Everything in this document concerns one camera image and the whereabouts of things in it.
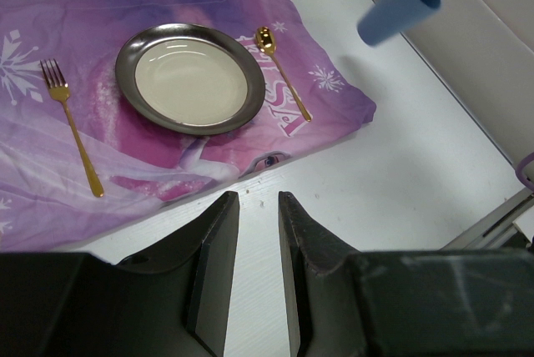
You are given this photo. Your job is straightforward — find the purple pink printed cloth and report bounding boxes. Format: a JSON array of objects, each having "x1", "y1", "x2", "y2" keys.
[{"x1": 1, "y1": 0, "x2": 376, "y2": 251}]

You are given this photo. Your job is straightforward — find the gold spoon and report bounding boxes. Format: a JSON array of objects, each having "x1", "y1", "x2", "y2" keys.
[{"x1": 254, "y1": 26, "x2": 312, "y2": 122}]

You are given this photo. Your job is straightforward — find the round metal plate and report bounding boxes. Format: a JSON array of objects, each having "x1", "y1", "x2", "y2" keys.
[{"x1": 114, "y1": 23, "x2": 265, "y2": 136}]

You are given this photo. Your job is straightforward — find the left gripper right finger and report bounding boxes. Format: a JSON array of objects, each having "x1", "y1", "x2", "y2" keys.
[{"x1": 279, "y1": 192, "x2": 533, "y2": 356}]

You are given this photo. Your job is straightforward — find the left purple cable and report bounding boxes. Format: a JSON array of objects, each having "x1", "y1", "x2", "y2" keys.
[{"x1": 515, "y1": 152, "x2": 534, "y2": 191}]

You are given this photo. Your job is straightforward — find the gold fork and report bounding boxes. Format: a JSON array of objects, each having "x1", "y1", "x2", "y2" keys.
[{"x1": 39, "y1": 58, "x2": 104, "y2": 198}]

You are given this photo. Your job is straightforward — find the blue plastic cup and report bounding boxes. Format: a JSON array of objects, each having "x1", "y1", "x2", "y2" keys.
[{"x1": 356, "y1": 0, "x2": 441, "y2": 47}]

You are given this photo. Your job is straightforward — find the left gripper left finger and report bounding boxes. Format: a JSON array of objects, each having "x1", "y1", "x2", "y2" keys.
[{"x1": 1, "y1": 192, "x2": 239, "y2": 356}]

